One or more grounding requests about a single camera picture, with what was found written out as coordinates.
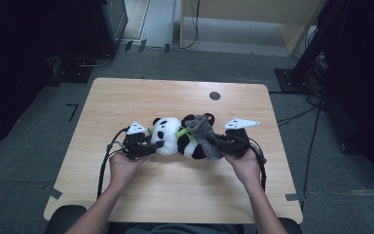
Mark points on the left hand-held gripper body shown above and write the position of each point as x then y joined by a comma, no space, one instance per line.
134,143

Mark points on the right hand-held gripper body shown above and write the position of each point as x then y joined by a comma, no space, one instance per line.
237,143

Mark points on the black and white panda plush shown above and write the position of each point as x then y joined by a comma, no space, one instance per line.
167,133

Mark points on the grey furry plush toy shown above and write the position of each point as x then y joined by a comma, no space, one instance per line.
204,136

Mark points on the person's left hand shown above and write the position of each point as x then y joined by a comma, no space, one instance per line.
123,169

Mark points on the person's right hand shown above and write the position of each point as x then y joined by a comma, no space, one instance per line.
248,169

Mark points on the dark round table grommet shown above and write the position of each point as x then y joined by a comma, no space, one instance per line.
214,96

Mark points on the grey floor tape strip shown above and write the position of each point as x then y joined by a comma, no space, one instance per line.
293,197
53,192

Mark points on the person's dark clothing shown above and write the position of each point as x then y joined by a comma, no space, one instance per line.
175,229

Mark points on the black metal stand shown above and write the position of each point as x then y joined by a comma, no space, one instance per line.
308,48

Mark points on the light wooden cabinet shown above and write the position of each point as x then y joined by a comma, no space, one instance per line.
240,11

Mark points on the black stand base plate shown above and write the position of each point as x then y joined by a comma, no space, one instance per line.
73,73

